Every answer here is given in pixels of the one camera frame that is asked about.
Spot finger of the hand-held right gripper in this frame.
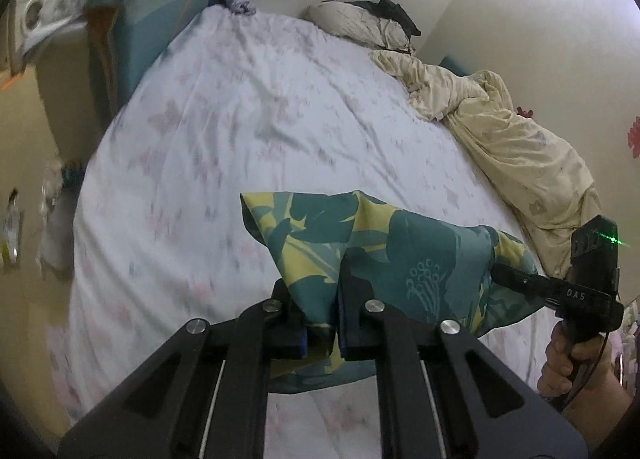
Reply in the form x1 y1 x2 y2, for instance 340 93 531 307
492 264 568 302

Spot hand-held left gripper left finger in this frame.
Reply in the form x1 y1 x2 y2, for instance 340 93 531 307
57 281 308 459

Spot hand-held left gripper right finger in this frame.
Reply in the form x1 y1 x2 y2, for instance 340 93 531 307
337 275 588 459

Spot green yellow floral pants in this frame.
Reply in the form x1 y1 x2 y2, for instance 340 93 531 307
240 190 543 395

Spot person's right forearm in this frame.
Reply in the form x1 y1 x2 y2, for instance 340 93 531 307
550 379 636 440

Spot person's right hand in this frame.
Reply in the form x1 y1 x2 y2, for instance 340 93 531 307
537 324 613 397

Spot pale yellow bear-print duvet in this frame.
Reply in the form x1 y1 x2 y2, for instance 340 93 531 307
370 49 603 280

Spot teal cushion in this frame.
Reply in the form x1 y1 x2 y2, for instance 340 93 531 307
439 55 471 76

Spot bed with white floral sheet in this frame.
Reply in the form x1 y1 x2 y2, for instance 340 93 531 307
45 4 576 459

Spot black garment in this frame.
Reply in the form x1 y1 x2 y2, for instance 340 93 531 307
355 0 422 37

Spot plastic packet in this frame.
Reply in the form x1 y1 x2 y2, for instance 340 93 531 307
0 189 26 275

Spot beige pillow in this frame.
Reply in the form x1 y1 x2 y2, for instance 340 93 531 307
305 1 416 52

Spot teal upholstered bed board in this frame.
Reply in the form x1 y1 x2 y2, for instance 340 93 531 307
85 0 221 124

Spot white washing machine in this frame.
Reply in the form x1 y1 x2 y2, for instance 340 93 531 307
12 0 66 57

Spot black cable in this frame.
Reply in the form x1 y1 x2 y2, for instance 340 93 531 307
560 329 615 410

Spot large red wall sticker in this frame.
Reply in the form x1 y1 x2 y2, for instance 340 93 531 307
625 116 640 160

